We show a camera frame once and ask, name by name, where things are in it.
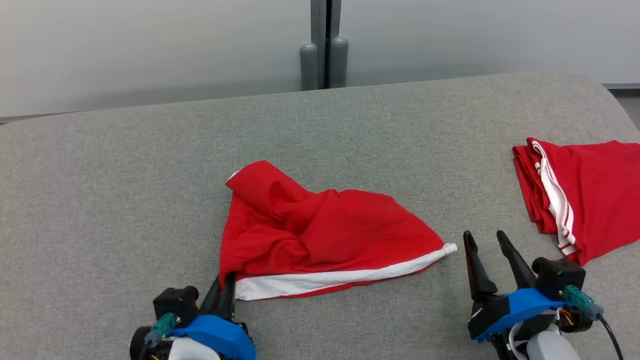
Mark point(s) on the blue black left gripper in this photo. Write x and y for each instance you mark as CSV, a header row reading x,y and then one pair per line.
x,y
220,337

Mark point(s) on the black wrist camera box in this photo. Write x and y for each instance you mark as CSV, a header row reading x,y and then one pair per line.
x,y
557,275
175,302

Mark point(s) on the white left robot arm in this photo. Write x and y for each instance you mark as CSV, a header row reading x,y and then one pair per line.
x,y
192,351

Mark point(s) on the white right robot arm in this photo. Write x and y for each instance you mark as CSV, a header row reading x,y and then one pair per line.
x,y
550,347

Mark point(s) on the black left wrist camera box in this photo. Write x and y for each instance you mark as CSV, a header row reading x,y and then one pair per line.
x,y
175,302

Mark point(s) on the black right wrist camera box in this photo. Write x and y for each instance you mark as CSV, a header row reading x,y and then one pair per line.
x,y
557,275

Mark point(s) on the grey partition post with feet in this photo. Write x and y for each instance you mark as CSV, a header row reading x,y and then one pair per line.
x,y
320,40

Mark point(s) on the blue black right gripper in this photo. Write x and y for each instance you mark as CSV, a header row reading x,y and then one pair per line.
x,y
510,310

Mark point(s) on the red garment with striped trim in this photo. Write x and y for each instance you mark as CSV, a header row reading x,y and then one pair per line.
x,y
600,190

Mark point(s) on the red garment with white band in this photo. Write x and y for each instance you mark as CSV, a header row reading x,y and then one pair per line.
x,y
325,230

